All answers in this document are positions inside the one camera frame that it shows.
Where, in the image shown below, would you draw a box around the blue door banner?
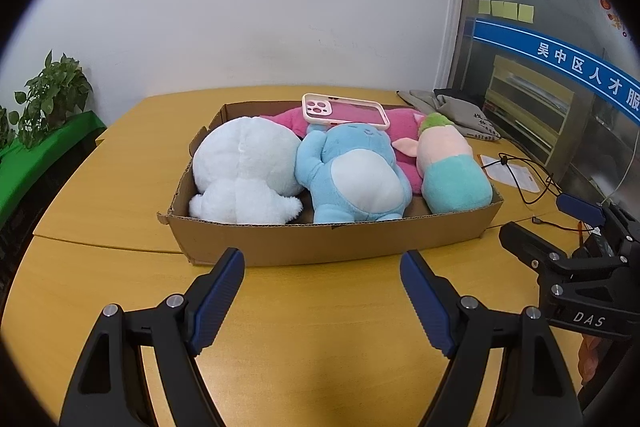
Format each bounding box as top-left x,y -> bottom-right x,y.
472,18 -> 640,125

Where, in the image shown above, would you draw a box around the blue plush toy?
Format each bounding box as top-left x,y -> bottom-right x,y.
295,123 -> 413,224

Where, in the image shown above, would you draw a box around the white plush toy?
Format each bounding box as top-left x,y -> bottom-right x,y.
188,117 -> 304,224

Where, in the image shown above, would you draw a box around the pink and teal plush toy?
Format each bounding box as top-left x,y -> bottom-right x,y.
416,113 -> 493,214

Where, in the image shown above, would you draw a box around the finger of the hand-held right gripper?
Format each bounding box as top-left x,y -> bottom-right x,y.
556,193 -> 610,228
499,221 -> 567,280

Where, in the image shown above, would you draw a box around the person's right hand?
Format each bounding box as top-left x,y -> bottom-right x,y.
579,334 -> 603,388

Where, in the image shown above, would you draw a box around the pink phone case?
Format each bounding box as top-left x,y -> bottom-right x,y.
302,93 -> 390,131

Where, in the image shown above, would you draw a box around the white paper sheet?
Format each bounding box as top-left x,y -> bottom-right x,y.
479,153 -> 551,194

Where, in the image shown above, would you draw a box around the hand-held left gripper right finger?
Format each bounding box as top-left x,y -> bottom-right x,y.
400,249 -> 586,427

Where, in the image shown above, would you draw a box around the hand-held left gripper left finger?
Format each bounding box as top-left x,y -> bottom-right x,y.
59,248 -> 246,427

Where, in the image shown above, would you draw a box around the red window decal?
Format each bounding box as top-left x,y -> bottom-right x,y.
597,0 -> 627,38

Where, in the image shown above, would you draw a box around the thin red cable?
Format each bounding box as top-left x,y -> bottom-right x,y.
532,217 -> 583,233

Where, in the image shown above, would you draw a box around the dark cloth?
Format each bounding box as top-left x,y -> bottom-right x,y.
432,88 -> 488,108

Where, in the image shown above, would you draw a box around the beige slatted rack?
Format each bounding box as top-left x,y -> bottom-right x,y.
484,54 -> 596,168

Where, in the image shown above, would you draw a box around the green potted plant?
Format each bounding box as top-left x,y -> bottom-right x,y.
0,50 -> 94,152

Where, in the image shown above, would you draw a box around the black cable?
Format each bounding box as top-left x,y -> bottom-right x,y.
482,154 -> 566,205

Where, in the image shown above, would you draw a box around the cardboard box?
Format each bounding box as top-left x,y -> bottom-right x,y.
156,101 -> 505,267

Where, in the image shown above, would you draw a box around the grey printed cloth bag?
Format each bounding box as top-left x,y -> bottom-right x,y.
397,89 -> 502,142

